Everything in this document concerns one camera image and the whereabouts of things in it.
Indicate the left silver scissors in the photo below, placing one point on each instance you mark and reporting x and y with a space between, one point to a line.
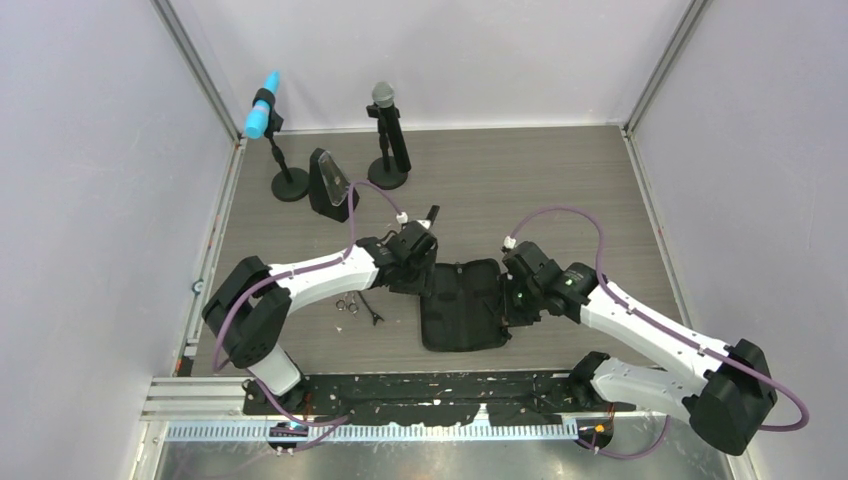
348 303

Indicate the left black hair clip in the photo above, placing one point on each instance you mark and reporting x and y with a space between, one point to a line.
376 318

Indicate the black zip tool case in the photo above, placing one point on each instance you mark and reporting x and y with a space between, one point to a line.
464 311

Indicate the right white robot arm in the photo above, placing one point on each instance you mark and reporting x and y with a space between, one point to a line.
719 389

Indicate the blue microphone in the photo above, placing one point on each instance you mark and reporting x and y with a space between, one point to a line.
263 119

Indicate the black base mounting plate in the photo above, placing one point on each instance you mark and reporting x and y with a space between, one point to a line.
509 398

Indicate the black hair comb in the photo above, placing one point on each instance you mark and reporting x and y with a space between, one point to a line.
432 214

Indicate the black metronome clear cover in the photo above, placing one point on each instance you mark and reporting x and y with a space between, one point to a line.
328 187

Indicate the left black mic stand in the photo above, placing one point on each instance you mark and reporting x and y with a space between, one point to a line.
290 184

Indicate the grey black microphone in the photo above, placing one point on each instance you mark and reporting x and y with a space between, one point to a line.
383 94

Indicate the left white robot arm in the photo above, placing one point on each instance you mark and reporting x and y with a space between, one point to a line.
248 310

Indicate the black mic stand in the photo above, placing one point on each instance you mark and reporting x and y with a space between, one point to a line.
391 170
290 184

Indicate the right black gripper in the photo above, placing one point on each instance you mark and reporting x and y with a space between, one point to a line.
507 282

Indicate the aluminium frame rail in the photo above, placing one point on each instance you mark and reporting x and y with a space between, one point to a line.
198 409

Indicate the right black mic stand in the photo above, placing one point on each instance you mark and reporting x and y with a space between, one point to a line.
391 170

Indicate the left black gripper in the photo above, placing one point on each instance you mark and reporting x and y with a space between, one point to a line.
422 286

